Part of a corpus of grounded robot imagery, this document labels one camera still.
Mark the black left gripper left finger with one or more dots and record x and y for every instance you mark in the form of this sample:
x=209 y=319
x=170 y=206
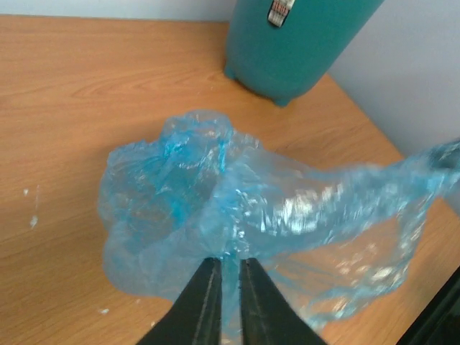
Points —
x=195 y=317

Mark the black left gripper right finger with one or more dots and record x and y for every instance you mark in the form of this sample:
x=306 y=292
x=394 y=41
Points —
x=266 y=317

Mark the blue plastic trash bag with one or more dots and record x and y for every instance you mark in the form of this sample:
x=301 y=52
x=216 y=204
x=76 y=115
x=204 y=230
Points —
x=331 y=240

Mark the teal plastic trash bin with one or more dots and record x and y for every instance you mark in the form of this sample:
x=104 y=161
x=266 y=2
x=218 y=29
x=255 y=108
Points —
x=281 y=49

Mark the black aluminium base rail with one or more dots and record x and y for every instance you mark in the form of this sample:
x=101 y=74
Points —
x=438 y=323

